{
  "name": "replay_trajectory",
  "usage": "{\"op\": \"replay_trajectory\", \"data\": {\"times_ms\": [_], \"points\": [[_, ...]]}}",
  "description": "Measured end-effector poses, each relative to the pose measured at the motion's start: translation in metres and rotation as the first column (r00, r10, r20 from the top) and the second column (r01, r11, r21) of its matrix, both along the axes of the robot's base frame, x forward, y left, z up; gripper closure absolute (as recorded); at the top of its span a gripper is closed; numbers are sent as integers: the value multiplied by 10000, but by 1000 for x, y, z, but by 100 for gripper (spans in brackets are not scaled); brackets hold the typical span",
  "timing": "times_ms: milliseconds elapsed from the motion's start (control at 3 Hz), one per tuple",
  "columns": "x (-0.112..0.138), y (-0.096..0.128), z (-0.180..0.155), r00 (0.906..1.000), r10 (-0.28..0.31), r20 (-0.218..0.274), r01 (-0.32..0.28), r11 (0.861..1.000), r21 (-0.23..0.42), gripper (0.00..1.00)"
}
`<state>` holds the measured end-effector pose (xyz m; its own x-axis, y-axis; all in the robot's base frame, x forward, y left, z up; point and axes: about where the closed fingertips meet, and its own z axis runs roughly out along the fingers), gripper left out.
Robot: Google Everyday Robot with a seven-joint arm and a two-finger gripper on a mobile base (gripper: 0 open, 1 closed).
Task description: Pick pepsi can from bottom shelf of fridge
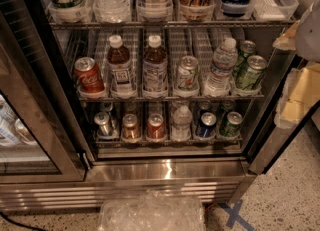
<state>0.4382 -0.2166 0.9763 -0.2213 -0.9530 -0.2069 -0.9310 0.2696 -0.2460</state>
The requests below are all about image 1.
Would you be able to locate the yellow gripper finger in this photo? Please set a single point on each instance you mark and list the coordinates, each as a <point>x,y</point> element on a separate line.
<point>301,91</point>
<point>286,41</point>

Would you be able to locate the blue pepsi can front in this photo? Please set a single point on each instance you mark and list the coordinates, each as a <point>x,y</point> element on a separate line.
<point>206,125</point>

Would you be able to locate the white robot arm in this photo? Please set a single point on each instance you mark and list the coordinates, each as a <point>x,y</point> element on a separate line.
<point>307,39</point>

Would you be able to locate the green can middle shelf rear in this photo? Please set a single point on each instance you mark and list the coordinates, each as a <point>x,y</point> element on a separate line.
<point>246,49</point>

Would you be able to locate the green can shelf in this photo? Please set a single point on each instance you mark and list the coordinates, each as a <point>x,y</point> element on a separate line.
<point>225,107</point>
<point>251,73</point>
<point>246,49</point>
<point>230,125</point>

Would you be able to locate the green can middle shelf front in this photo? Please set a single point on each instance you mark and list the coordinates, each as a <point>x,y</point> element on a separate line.
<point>251,73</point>

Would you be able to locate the steel fridge door right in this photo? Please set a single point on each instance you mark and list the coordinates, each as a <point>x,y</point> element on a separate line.
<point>275,140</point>

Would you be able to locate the water bottle middle shelf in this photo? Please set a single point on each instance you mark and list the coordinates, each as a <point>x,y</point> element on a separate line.
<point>223,61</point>

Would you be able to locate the green can bottom shelf rear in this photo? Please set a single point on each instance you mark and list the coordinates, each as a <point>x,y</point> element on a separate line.
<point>225,107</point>

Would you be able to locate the green can bottom shelf front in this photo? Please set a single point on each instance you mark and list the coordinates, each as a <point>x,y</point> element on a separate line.
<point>230,125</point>

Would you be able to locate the white 7up can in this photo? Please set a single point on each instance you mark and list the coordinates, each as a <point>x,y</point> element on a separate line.
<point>187,72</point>

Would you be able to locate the small water bottle bottom shelf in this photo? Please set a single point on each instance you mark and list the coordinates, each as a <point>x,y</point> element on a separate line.
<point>181,125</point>

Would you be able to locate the red can bottom shelf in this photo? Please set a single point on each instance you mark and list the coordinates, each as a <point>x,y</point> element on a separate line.
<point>155,126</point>

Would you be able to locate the orange-brown can bottom shelf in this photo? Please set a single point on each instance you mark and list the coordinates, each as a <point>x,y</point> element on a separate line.
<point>130,127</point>

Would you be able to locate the silver can bottom shelf rear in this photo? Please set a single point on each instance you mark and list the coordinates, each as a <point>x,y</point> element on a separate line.
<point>110,109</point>

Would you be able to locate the silver can shelf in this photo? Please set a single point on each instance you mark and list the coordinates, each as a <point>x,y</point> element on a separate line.
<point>110,109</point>
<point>102,119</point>

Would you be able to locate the silver can bottom shelf front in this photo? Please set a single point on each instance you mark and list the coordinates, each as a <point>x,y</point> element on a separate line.
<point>102,119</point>

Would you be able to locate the red coca-cola can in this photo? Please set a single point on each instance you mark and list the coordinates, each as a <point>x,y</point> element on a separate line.
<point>88,74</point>

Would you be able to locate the glass fridge door left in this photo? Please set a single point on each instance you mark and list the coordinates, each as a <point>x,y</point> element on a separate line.
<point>51,158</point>

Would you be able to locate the empty clear plastic tray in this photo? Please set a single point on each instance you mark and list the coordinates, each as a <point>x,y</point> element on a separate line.
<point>274,10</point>

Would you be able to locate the right iced tea bottle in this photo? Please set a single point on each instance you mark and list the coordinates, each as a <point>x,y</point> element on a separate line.
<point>155,66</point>

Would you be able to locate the iced tea bottle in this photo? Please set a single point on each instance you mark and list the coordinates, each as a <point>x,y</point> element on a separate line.
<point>155,66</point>
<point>120,65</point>

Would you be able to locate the left iced tea bottle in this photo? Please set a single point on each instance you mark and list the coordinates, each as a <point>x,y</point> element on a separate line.
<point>120,65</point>

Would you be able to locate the clear plastic bag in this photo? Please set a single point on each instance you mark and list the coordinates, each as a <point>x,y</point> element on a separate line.
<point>153,211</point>

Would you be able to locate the top wire shelf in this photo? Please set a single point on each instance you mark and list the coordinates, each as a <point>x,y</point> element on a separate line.
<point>172,24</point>

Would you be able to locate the wire shelf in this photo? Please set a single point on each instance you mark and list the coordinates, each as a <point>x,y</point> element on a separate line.
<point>172,98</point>
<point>166,142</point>
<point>172,24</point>

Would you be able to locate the middle wire shelf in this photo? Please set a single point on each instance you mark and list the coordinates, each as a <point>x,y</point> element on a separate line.
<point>172,98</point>

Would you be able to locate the bottom wire shelf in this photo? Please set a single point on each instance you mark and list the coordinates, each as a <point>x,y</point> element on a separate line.
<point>166,142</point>

